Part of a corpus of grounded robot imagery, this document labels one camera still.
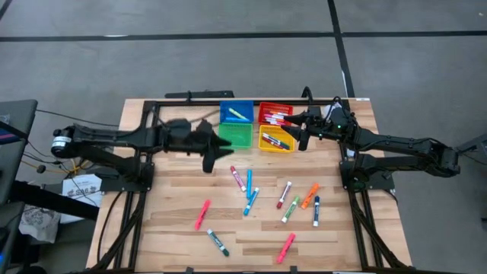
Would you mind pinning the light blue white-label marker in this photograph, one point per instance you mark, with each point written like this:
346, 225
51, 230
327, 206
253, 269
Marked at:
251, 201

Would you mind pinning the crumpled white bag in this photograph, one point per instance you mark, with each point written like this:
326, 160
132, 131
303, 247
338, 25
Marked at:
38, 224

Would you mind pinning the yellow plastic basket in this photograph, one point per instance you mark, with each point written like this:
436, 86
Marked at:
266, 131

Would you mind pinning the light green highlighter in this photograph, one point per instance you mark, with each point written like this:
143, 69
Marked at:
239, 114

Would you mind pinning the red plastic basket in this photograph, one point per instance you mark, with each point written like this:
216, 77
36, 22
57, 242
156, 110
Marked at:
262, 106

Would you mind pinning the navy blue white-label marker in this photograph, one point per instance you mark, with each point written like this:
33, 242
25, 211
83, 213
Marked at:
316, 211

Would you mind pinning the black aluminium table frame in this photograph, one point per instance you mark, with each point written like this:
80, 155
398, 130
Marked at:
190, 103

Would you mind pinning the small pink white marker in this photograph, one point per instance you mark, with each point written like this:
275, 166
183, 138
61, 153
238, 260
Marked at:
274, 115

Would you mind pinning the grey stand foot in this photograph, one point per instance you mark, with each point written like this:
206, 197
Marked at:
475, 144

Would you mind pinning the red cap white marker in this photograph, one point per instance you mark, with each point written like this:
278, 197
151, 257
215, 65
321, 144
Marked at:
284, 194

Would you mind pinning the blue highlighter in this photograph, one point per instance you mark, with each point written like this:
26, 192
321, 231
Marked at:
232, 120

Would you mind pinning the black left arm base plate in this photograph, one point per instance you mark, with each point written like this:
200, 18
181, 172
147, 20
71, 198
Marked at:
114, 186

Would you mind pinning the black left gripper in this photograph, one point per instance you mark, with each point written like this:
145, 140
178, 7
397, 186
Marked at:
186, 137

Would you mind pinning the pink highlighter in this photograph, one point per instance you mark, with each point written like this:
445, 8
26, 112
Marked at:
286, 248
202, 215

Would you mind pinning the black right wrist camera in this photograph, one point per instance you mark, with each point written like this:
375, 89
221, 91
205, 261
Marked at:
314, 112

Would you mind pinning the slim white blue-label pen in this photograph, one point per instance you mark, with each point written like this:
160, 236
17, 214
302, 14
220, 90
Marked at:
274, 123

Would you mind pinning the thick dark green marker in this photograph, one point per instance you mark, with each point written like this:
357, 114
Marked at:
218, 242

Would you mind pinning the white printed paper sheet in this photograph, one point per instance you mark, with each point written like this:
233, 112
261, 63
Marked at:
81, 190

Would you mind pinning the green plastic basket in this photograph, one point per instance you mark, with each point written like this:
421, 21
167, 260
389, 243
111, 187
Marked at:
239, 133

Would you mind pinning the slim red Expo marker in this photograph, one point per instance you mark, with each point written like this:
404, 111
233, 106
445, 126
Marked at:
271, 142

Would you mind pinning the black beam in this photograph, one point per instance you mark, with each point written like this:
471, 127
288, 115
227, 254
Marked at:
57, 199

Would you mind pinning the small orange white marker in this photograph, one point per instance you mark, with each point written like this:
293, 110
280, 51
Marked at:
275, 121

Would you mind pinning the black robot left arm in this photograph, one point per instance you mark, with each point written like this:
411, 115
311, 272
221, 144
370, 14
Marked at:
114, 137

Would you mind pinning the slim light blue marker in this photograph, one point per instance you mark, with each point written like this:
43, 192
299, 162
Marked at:
249, 183

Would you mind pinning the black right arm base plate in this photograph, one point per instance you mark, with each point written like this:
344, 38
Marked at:
380, 184

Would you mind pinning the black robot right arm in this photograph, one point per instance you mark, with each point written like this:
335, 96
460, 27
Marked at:
399, 146

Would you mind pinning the slim green marker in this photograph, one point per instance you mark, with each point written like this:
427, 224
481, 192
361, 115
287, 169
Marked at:
275, 140

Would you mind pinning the grey desk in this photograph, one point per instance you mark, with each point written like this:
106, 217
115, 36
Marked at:
15, 122

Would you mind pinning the black power strip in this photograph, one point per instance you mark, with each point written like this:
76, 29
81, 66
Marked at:
205, 94

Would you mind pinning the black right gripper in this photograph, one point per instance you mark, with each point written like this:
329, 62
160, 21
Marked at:
327, 127

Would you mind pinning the green cap white-label marker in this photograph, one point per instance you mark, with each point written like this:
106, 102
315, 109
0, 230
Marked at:
291, 209

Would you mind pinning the blue plastic basket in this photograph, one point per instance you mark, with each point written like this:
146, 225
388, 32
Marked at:
226, 103

